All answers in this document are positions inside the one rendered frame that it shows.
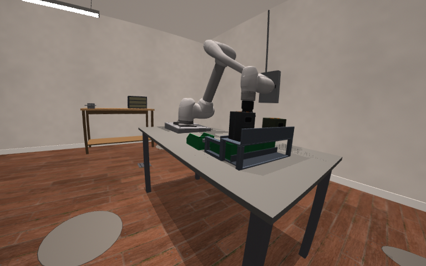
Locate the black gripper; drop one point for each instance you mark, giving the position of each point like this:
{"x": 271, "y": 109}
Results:
{"x": 247, "y": 106}

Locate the dark grey case with orange latches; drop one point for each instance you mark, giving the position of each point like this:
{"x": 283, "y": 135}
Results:
{"x": 240, "y": 120}

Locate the grey metal shelf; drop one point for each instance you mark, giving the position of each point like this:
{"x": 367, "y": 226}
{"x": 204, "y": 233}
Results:
{"x": 252, "y": 137}

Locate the green open-front bin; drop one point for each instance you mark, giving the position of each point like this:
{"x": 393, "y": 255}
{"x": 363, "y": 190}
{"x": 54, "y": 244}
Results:
{"x": 196, "y": 142}
{"x": 231, "y": 149}
{"x": 268, "y": 145}
{"x": 251, "y": 148}

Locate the dark green tool case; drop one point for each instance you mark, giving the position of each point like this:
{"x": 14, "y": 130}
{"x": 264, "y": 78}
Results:
{"x": 273, "y": 122}

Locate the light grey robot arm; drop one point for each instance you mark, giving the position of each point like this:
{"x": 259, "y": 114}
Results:
{"x": 251, "y": 82}

